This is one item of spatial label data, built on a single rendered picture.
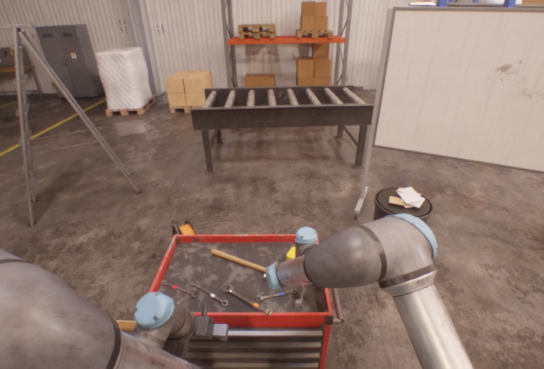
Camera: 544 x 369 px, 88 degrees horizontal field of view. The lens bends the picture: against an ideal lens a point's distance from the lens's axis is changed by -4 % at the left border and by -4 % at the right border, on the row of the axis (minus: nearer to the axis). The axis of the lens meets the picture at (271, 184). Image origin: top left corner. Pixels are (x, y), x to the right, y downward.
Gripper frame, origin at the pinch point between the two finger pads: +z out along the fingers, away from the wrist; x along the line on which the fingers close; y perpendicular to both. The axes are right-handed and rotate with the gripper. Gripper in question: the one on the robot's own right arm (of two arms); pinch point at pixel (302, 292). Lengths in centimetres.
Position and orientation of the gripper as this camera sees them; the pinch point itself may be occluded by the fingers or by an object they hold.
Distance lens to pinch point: 126.5
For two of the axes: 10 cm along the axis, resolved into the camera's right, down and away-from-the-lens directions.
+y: -4.1, 4.7, -7.8
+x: 9.1, 2.0, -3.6
